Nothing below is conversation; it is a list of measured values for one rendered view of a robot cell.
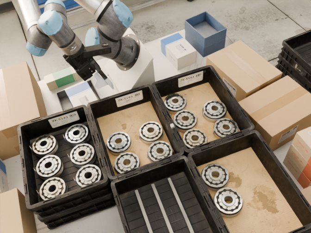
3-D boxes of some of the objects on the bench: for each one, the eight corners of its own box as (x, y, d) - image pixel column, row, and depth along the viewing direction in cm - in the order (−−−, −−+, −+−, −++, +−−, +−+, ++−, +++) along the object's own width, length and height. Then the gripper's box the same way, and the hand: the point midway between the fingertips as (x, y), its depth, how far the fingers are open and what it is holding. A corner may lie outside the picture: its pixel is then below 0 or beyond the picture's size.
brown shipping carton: (264, 156, 144) (272, 137, 131) (233, 123, 156) (237, 102, 143) (313, 126, 152) (325, 104, 139) (279, 97, 164) (287, 75, 151)
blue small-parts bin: (184, 39, 197) (184, 29, 191) (205, 30, 201) (206, 20, 195) (203, 57, 186) (203, 48, 180) (224, 47, 189) (226, 38, 184)
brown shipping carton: (204, 78, 175) (206, 56, 163) (236, 62, 181) (240, 39, 169) (241, 114, 159) (246, 92, 146) (275, 95, 165) (282, 72, 152)
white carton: (69, 100, 172) (64, 88, 165) (90, 91, 175) (85, 79, 168) (82, 125, 161) (77, 114, 154) (104, 115, 164) (100, 104, 157)
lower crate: (36, 153, 154) (27, 139, 144) (96, 133, 158) (91, 118, 149) (48, 232, 130) (37, 221, 121) (119, 205, 135) (114, 193, 125)
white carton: (160, 51, 192) (159, 39, 185) (177, 43, 195) (177, 31, 188) (177, 70, 181) (177, 58, 174) (195, 62, 184) (196, 50, 177)
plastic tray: (58, 99, 174) (55, 92, 170) (93, 85, 179) (90, 79, 175) (72, 135, 159) (69, 129, 155) (110, 119, 163) (108, 113, 159)
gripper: (56, 45, 123) (86, 78, 137) (71, 70, 109) (102, 102, 124) (73, 32, 123) (101, 65, 138) (91, 54, 110) (120, 88, 124)
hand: (108, 79), depth 131 cm, fingers open, 14 cm apart
